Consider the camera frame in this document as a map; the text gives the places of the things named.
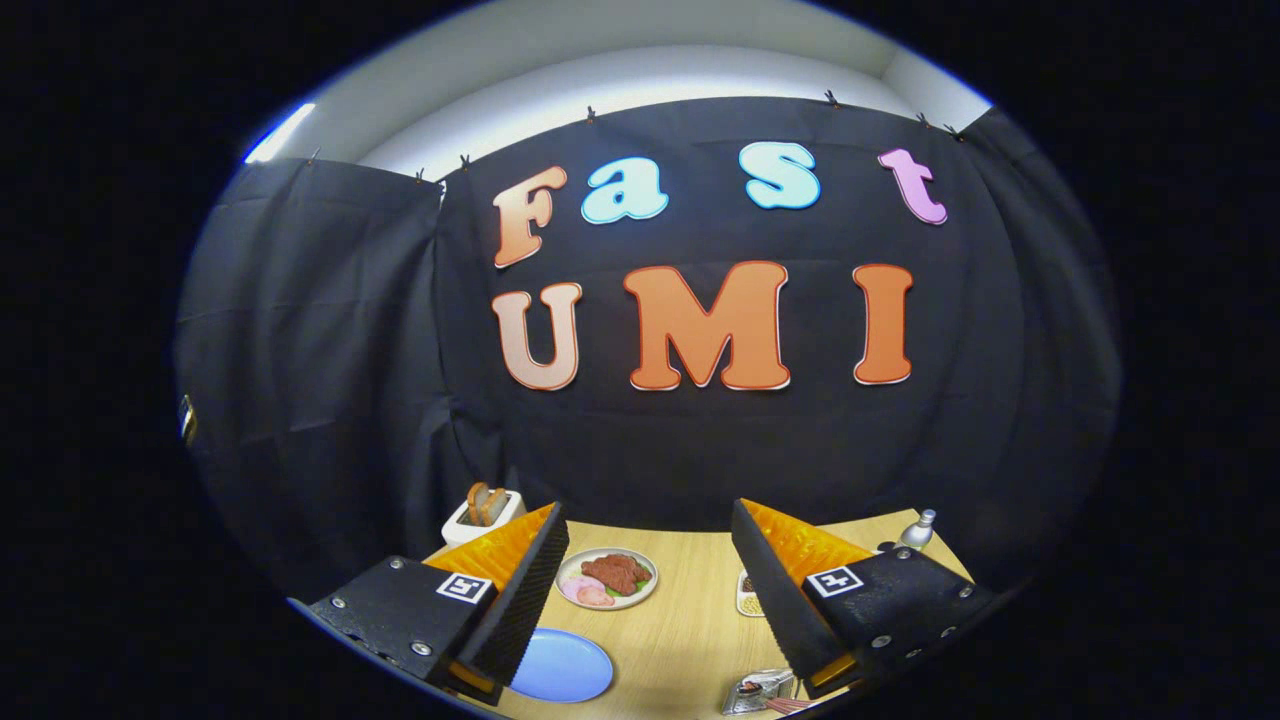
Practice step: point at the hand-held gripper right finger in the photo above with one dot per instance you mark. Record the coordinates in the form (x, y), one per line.
(770, 590)

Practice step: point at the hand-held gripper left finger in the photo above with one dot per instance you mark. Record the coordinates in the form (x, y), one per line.
(525, 600)

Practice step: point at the white divided dish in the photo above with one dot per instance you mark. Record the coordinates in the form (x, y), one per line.
(742, 593)

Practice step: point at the pink ham slice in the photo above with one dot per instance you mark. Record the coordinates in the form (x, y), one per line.
(575, 588)
(597, 598)

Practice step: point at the blue plate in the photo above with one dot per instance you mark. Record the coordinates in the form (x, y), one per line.
(565, 665)

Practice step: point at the green lettuce leaf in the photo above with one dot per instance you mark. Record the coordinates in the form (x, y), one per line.
(612, 590)

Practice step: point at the brown steak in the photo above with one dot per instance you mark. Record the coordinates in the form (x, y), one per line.
(615, 573)

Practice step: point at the white toaster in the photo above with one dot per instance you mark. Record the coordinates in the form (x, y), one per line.
(458, 532)

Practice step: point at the toasted bread slice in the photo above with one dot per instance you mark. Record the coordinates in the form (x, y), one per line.
(477, 503)
(497, 506)

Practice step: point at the metal cutlery rack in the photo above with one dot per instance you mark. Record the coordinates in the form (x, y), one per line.
(735, 702)

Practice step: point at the white round food plate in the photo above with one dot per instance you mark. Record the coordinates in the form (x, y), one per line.
(645, 592)

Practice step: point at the green drink bottle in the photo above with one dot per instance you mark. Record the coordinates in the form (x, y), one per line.
(918, 532)

